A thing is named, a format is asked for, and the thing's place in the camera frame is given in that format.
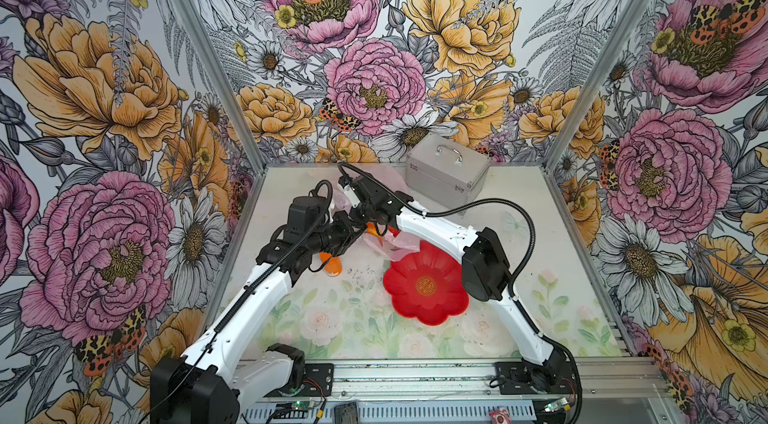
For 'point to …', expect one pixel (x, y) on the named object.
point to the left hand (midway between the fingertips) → (368, 234)
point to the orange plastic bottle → (333, 267)
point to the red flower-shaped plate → (427, 286)
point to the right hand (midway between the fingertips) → (353, 218)
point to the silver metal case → (447, 171)
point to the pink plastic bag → (398, 247)
